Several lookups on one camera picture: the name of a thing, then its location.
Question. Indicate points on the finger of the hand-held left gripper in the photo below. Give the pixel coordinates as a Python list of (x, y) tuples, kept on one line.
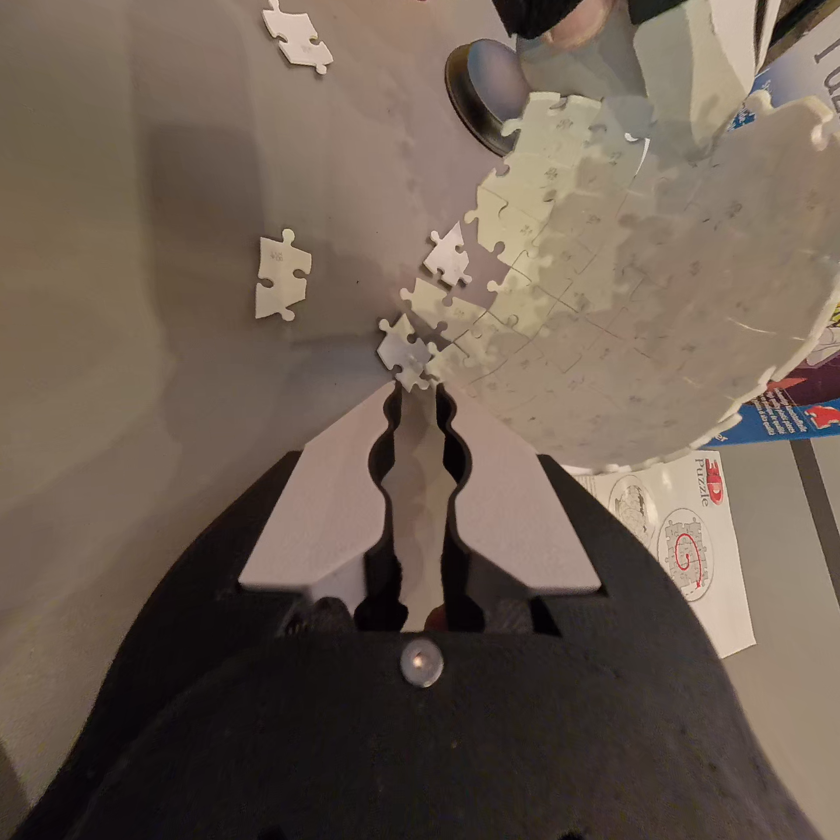
[(695, 59), (590, 71)]

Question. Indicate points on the blue puzzle box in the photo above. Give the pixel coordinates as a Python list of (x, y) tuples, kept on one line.
[(787, 420)]

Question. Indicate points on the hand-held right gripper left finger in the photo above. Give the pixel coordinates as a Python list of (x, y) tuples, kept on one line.
[(315, 512)]

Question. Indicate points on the white puzzle piece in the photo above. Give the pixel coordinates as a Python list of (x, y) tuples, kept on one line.
[(305, 54), (448, 256), (403, 354), (289, 18), (282, 275)]

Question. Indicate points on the round dark ball stand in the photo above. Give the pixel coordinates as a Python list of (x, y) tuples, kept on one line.
[(479, 85)]

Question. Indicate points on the person's left hand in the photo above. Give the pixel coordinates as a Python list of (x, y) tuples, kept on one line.
[(581, 26)]

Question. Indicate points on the white puzzle ball shell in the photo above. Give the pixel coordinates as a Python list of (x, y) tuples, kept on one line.
[(656, 295)]

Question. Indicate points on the white instruction sheet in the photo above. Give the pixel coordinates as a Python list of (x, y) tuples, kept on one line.
[(709, 590)]

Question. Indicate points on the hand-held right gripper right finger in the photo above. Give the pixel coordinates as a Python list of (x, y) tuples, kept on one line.
[(518, 518)]

